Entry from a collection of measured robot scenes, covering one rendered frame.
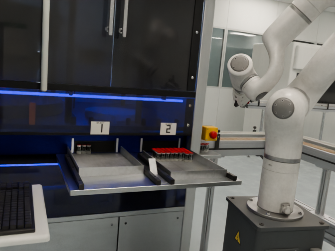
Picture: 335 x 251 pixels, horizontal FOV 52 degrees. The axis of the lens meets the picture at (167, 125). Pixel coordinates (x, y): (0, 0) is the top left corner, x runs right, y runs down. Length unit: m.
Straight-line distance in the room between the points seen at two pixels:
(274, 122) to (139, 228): 0.98
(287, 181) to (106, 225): 0.93
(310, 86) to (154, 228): 1.07
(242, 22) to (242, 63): 6.34
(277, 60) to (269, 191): 0.43
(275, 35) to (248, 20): 6.42
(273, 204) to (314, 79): 0.43
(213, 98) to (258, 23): 1.87
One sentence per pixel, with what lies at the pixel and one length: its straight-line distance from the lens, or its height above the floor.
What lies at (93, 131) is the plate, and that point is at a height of 1.00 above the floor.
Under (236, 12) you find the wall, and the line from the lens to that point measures 7.44.
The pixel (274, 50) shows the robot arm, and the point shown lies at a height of 1.40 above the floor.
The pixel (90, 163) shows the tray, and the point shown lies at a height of 0.88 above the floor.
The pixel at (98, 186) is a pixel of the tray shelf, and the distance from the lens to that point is 1.26.
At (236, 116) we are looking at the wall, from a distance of 7.55.
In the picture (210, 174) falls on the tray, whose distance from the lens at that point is 1.44.
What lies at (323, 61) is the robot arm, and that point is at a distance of 1.15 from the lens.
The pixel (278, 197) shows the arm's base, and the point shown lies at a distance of 1.21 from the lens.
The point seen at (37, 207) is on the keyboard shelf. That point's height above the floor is 0.80.
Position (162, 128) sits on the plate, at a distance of 1.68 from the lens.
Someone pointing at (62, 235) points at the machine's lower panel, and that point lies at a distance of 1.73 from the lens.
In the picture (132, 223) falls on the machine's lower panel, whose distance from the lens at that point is 1.79.
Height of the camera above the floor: 1.31
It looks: 9 degrees down
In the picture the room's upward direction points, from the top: 5 degrees clockwise
